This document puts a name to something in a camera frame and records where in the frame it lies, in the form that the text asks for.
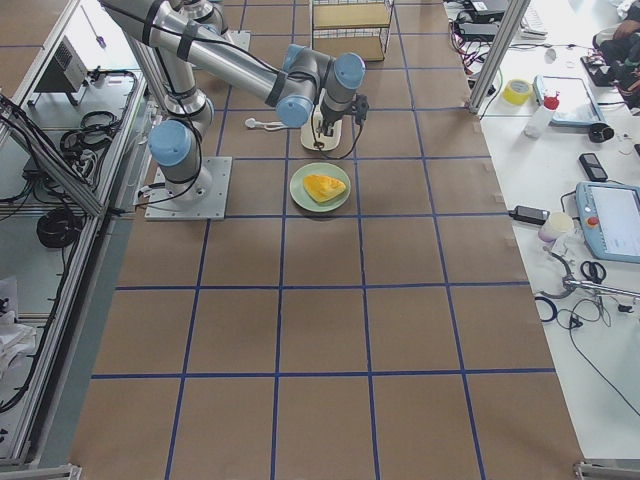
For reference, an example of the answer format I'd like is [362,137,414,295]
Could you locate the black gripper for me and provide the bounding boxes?
[317,94,350,136]

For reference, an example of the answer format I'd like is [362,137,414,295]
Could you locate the white two-slot toaster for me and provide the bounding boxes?
[300,108,342,151]

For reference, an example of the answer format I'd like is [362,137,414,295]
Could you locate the golden triangular pastry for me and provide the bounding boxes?
[303,174,347,203]

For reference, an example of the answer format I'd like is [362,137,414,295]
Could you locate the light green plate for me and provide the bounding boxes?
[289,162,351,212]

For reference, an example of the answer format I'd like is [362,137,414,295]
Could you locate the yellow tape roll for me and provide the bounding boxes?
[502,79,533,106]

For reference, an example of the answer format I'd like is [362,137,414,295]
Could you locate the white squeeze bottle red cap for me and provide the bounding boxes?
[523,92,560,139]

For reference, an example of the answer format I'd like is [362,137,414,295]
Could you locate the black power adapter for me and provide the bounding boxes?
[508,205,550,225]

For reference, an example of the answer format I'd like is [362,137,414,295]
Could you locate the white paper cup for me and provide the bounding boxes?
[538,212,574,243]

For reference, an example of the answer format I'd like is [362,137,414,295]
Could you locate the light blue tablet case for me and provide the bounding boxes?
[533,75,605,127]

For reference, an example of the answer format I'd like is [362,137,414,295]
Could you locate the grey control box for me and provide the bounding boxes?
[34,36,88,106]

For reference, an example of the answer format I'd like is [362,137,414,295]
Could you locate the black smartphone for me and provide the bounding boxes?
[579,153,608,183]

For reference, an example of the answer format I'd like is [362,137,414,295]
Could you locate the blue teach pendant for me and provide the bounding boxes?
[575,182,639,264]

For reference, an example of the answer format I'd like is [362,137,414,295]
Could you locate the black scissors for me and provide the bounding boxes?
[580,260,607,285]

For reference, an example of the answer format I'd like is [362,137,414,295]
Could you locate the white toaster power cable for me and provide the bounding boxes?
[244,116,289,133]

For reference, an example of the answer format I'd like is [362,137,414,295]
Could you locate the wire and wood shelf rack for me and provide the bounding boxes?
[309,0,396,63]

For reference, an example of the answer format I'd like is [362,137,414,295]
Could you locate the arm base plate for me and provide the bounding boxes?
[144,157,232,221]

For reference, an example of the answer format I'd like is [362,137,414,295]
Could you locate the aluminium frame post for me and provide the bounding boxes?
[467,0,530,114]

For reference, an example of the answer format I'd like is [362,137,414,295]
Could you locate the black coiled cable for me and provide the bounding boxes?
[36,207,81,250]

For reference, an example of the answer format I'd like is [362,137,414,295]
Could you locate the blue tape ring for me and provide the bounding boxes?
[533,295,560,324]

